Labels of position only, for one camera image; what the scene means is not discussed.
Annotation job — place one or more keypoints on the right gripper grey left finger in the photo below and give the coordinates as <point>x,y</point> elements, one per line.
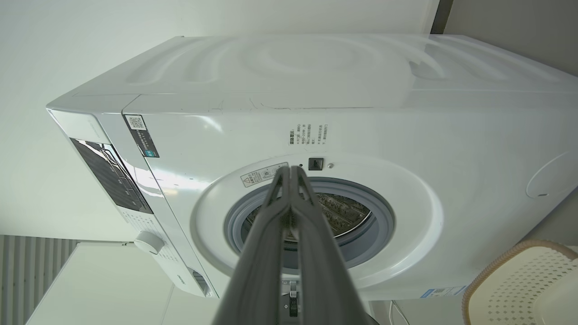
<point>259,253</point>

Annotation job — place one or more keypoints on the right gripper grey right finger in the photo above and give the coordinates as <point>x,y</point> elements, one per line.
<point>325,271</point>

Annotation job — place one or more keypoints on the silver metal door hinge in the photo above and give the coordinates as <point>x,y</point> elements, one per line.
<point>292,300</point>

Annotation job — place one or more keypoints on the stainless steel washing machine drum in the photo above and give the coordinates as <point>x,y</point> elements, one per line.
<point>345,212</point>

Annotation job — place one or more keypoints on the black washing machine control panel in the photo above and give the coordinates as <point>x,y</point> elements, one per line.
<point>113,176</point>

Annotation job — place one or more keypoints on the cream perforated laundry basket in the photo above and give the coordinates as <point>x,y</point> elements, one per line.
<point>519,289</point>

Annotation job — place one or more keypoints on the grey warning symbol sticker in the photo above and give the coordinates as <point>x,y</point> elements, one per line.
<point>259,176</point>

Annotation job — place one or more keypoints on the black door latch socket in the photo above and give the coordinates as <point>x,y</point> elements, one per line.
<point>316,164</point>

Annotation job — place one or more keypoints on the white round control knob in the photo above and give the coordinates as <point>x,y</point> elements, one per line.
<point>148,243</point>

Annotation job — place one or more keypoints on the blue energy label sticker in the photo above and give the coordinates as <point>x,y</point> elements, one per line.
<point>440,292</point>

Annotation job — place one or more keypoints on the clear text notice sticker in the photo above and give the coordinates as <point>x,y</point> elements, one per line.
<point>308,134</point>

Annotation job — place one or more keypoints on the white cabinet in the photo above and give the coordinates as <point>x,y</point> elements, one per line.
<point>108,289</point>

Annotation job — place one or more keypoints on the black QR code sticker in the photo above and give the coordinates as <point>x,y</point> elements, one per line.
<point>142,137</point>

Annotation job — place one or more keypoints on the white front-load washing machine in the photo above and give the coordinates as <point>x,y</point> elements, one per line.
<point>406,126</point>

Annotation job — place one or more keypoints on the grey ribbed panel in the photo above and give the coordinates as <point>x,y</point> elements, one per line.
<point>27,271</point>

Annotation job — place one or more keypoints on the round white filter cover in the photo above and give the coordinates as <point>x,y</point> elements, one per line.
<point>557,174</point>

